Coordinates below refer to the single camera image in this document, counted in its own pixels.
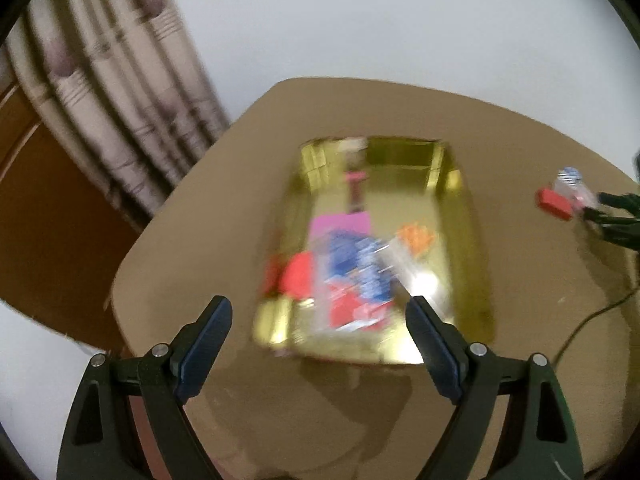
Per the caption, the dental floss pick box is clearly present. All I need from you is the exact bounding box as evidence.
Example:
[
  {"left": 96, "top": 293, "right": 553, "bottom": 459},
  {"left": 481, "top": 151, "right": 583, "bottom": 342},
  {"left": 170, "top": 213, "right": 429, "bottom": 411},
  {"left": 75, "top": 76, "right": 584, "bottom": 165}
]
[{"left": 311, "top": 230, "right": 394, "bottom": 334}]

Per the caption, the zigzag patterned white cube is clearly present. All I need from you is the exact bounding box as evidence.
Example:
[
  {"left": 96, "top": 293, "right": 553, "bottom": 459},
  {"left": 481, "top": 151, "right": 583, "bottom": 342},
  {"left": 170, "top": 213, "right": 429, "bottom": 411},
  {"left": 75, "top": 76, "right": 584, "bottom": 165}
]
[{"left": 556, "top": 167, "right": 582, "bottom": 186}]

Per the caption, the red rectangular block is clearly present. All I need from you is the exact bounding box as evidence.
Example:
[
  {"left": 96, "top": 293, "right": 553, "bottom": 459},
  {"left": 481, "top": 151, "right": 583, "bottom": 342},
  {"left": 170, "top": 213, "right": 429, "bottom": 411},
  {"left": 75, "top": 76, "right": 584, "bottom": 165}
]
[{"left": 535, "top": 188, "right": 574, "bottom": 221}]

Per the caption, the orange small item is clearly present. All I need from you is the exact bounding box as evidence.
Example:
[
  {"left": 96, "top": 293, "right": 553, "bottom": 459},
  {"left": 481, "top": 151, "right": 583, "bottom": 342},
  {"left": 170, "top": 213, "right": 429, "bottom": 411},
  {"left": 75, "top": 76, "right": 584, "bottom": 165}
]
[{"left": 396, "top": 222, "right": 436, "bottom": 257}]

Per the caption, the brown wooden door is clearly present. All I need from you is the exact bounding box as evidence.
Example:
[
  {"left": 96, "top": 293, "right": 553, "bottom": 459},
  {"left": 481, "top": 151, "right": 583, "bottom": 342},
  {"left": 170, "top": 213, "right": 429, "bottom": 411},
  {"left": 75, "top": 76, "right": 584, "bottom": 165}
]
[{"left": 1, "top": 84, "right": 138, "bottom": 353}]

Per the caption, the gold red toffee tin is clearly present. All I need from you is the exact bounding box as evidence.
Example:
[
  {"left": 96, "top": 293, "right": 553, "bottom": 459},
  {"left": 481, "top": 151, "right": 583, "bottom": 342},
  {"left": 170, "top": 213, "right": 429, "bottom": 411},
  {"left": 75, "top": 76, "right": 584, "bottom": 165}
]
[{"left": 252, "top": 136, "right": 495, "bottom": 365}]

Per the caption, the pink paper card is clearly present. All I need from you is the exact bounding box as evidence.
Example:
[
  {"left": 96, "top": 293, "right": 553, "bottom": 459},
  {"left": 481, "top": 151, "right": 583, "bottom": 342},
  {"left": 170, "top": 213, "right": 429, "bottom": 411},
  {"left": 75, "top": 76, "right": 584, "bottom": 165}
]
[{"left": 308, "top": 211, "right": 371, "bottom": 240}]

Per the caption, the patterned beige curtain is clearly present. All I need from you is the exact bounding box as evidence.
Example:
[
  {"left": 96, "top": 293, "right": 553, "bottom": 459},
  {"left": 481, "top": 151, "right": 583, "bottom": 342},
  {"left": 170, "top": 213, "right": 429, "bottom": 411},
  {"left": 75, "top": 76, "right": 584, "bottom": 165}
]
[{"left": 6, "top": 0, "right": 229, "bottom": 226}]

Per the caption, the black cable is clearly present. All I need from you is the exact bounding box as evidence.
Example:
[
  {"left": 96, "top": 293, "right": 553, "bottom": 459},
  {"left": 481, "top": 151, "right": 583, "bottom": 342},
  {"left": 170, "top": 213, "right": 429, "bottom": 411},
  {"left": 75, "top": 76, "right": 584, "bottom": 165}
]
[{"left": 552, "top": 286, "right": 640, "bottom": 366}]

